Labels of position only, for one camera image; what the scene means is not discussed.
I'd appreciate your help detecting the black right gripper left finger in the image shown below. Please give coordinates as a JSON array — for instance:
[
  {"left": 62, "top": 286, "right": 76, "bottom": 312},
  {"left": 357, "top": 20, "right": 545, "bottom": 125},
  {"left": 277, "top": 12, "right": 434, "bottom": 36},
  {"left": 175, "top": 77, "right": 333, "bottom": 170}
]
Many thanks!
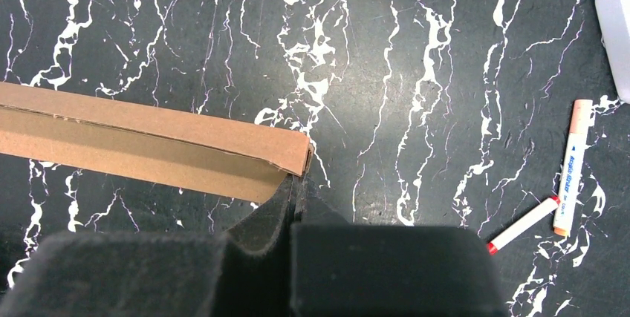
[{"left": 1, "top": 175, "right": 299, "bottom": 316}]

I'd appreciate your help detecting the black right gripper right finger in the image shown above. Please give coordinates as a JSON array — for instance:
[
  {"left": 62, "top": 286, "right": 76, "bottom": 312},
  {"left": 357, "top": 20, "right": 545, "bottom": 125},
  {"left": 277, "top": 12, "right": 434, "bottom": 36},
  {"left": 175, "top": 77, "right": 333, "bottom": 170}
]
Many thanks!
[{"left": 290, "top": 180, "right": 507, "bottom": 316}]

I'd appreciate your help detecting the brown cardboard box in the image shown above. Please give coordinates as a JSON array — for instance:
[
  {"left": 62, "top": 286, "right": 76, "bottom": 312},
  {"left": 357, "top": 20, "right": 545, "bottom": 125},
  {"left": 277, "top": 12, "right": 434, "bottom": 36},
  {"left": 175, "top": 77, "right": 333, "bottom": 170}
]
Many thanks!
[{"left": 1, "top": 82, "right": 313, "bottom": 203}]

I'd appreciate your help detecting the red capped white marker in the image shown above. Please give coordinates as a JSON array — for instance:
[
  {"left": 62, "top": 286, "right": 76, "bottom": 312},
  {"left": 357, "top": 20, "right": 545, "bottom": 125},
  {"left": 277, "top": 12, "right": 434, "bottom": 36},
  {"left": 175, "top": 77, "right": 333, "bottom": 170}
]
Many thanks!
[{"left": 487, "top": 196, "right": 561, "bottom": 255}]

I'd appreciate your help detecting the orange capped white marker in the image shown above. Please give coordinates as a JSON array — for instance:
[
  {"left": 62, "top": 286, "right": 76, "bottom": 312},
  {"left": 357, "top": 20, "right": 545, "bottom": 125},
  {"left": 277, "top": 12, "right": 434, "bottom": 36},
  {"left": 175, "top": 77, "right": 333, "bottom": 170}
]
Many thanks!
[{"left": 553, "top": 99, "right": 593, "bottom": 237}]

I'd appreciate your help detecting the white plastic clip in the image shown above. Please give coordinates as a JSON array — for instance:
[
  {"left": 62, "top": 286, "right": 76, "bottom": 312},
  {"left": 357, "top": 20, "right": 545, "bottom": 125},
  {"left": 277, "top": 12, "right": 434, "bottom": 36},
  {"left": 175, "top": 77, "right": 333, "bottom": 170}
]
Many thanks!
[{"left": 594, "top": 0, "right": 629, "bottom": 103}]

